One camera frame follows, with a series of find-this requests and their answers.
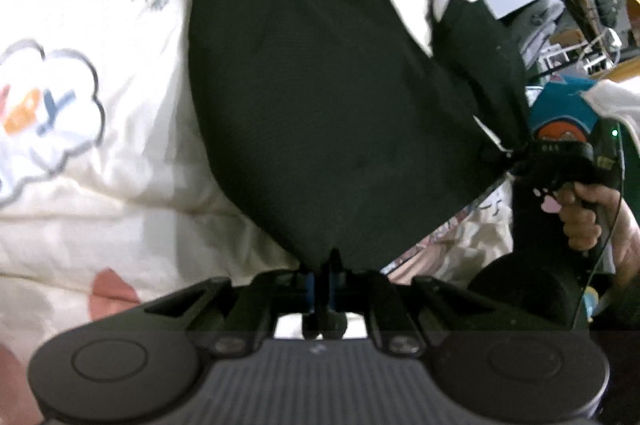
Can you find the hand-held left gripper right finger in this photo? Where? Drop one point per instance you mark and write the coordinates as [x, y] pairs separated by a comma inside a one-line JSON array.
[[336, 292]]

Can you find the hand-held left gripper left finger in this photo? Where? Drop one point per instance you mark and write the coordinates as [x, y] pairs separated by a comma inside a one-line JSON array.
[[310, 292]]

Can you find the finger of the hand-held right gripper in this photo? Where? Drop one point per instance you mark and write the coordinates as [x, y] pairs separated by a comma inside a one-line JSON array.
[[520, 157]]

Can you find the black hoodie with patterned sleeves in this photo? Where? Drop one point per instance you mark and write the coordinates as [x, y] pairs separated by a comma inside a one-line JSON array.
[[310, 105]]

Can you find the person's right forearm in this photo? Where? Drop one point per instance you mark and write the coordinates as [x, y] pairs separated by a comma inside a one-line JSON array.
[[629, 255]]

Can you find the person's right hand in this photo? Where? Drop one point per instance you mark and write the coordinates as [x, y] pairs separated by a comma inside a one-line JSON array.
[[582, 220]]

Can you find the teal printed cushion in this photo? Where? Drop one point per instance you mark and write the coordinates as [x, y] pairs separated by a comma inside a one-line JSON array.
[[562, 110]]

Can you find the white cloth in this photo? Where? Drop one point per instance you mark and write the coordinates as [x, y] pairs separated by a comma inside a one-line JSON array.
[[617, 105]]

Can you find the plain black cloth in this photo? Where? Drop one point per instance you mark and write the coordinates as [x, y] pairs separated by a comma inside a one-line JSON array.
[[480, 55]]

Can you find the pale grey cloth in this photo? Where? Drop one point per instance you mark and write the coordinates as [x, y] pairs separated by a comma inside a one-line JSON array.
[[540, 22]]

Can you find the white printed blanket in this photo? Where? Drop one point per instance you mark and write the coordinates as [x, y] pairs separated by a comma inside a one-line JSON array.
[[100, 205]]

